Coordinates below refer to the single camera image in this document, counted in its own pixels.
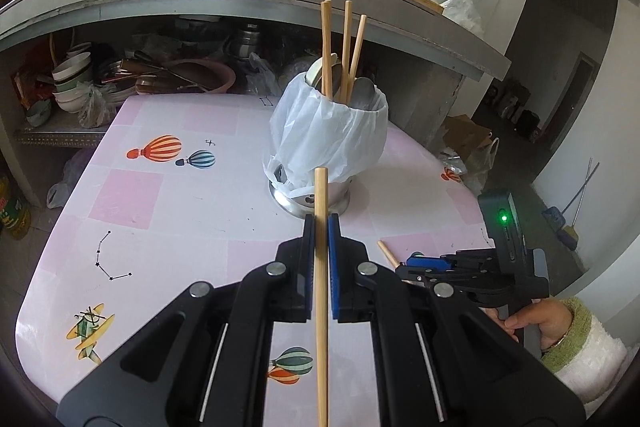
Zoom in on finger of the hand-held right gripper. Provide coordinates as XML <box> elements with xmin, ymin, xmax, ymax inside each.
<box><xmin>406</xmin><ymin>249</ymin><xmax>501</xmax><ymax>272</ymax></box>
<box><xmin>394</xmin><ymin>267</ymin><xmax>483</xmax><ymax>295</ymax></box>

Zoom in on steel pot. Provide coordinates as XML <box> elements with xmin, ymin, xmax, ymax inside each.
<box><xmin>224</xmin><ymin>24</ymin><xmax>262</xmax><ymax>58</ymax></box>

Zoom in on yellow cooking oil bottle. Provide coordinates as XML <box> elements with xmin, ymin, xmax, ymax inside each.
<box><xmin>0</xmin><ymin>174</ymin><xmax>32</xmax><ymax>240</ymax></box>

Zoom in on stack of white bowls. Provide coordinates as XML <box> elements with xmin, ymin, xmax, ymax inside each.
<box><xmin>51</xmin><ymin>52</ymin><xmax>96</xmax><ymax>114</ymax></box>

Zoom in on dark bags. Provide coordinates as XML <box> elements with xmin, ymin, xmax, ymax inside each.
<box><xmin>480</xmin><ymin>77</ymin><xmax>546</xmax><ymax>140</ymax></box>

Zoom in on white round ladle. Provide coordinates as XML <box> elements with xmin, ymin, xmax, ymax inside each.
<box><xmin>305</xmin><ymin>56</ymin><xmax>347</xmax><ymax>95</ymax></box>

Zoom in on knotted clear plastic bag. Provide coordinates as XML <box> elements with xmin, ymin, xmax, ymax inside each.
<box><xmin>77</xmin><ymin>82</ymin><xmax>118</xmax><ymax>128</ymax></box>

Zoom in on pink basin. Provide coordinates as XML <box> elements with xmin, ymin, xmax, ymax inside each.
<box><xmin>150</xmin><ymin>59</ymin><xmax>237</xmax><ymax>95</ymax></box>

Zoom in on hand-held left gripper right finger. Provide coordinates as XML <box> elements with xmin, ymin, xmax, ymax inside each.
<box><xmin>327</xmin><ymin>213</ymin><xmax>586</xmax><ymax>427</ymax></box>

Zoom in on steel utensil holder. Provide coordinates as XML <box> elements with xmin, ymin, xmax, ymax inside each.
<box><xmin>268</xmin><ymin>159</ymin><xmax>353</xmax><ymax>217</ymax></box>

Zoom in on crumpled white plastic bag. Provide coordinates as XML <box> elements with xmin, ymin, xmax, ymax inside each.
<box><xmin>440</xmin><ymin>0</ymin><xmax>485</xmax><ymax>36</ymax></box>

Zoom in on cardboard box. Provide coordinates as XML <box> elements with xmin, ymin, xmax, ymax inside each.
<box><xmin>441</xmin><ymin>113</ymin><xmax>493</xmax><ymax>162</ymax></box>

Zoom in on blue dustpan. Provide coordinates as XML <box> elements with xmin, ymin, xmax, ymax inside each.
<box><xmin>544</xmin><ymin>206</ymin><xmax>582</xmax><ymax>252</ymax></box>

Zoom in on pile of wooden-handled cookware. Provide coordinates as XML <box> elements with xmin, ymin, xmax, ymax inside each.
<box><xmin>100</xmin><ymin>49</ymin><xmax>201</xmax><ymax>94</ymax></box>

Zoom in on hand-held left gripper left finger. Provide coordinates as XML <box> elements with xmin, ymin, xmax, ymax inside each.
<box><xmin>56</xmin><ymin>213</ymin><xmax>317</xmax><ymax>427</ymax></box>

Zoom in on grey metal pot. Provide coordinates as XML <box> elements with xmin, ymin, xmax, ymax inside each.
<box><xmin>172</xmin><ymin>17</ymin><xmax>221</xmax><ymax>44</ymax></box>

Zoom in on white plastic bag liner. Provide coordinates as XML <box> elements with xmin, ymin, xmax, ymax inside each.
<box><xmin>263</xmin><ymin>71</ymin><xmax>389</xmax><ymax>198</ymax></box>

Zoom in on dark doorway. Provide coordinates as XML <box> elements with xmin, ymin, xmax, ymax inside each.
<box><xmin>542</xmin><ymin>52</ymin><xmax>597</xmax><ymax>148</ymax></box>

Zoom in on red packet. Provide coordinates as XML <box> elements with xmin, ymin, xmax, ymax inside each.
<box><xmin>12</xmin><ymin>52</ymin><xmax>56</xmax><ymax>102</ymax></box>

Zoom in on green bowl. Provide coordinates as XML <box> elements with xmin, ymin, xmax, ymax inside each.
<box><xmin>25</xmin><ymin>99</ymin><xmax>53</xmax><ymax>128</ymax></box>

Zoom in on person's right hand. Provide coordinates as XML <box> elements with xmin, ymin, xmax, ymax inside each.
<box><xmin>484</xmin><ymin>298</ymin><xmax>574</xmax><ymax>350</ymax></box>

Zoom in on white handled plastic bag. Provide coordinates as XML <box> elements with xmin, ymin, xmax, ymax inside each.
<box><xmin>439</xmin><ymin>137</ymin><xmax>502</xmax><ymax>190</ymax></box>

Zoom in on person's right forearm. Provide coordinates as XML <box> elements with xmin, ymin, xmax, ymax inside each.
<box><xmin>540</xmin><ymin>297</ymin><xmax>630</xmax><ymax>414</ymax></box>

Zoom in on large metal spoon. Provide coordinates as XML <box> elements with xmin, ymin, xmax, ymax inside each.
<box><xmin>350</xmin><ymin>76</ymin><xmax>377</xmax><ymax>112</ymax></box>

